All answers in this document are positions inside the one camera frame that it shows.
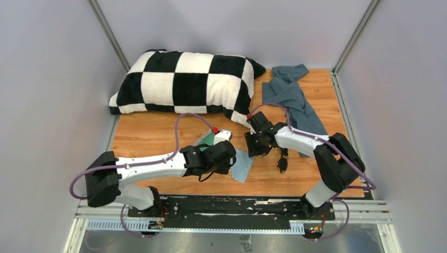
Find grey glasses case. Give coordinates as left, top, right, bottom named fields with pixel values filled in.
left=192, top=129, right=215, bottom=151

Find light blue cleaning cloth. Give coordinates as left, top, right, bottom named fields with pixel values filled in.
left=231, top=149, right=254, bottom=183

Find black sunglasses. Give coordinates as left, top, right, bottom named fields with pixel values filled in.
left=277, top=148, right=288, bottom=173

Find black white checkered pillow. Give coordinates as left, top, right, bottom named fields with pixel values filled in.
left=109, top=49, right=266, bottom=127

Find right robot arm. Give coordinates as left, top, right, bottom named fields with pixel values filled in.
left=245, top=112, right=365, bottom=220

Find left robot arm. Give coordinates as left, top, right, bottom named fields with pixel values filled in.
left=85, top=140, right=236, bottom=218

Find grey-blue towel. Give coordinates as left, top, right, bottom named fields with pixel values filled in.
left=261, top=64, right=329, bottom=158

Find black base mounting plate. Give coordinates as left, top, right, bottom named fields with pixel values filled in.
left=128, top=196, right=335, bottom=230

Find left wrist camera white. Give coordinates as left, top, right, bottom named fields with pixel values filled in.
left=213, top=130, right=232, bottom=145

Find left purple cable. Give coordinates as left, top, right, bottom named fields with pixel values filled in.
left=69, top=112, right=219, bottom=239

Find aluminium frame rail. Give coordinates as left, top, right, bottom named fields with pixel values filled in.
left=75, top=200, right=392, bottom=235

